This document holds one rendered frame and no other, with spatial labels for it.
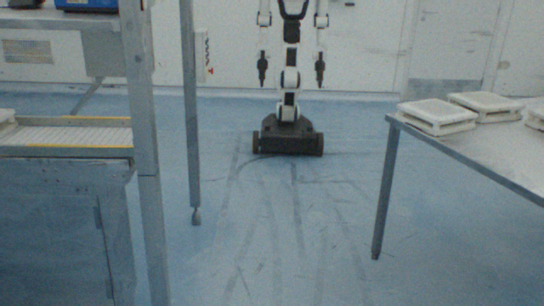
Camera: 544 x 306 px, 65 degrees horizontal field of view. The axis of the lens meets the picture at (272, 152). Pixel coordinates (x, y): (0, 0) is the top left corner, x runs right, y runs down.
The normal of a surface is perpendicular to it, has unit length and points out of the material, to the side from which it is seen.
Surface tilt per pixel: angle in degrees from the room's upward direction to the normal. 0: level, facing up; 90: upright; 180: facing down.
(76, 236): 90
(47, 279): 90
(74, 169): 90
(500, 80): 90
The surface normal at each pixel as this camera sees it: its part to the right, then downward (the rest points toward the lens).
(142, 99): 0.04, 0.41
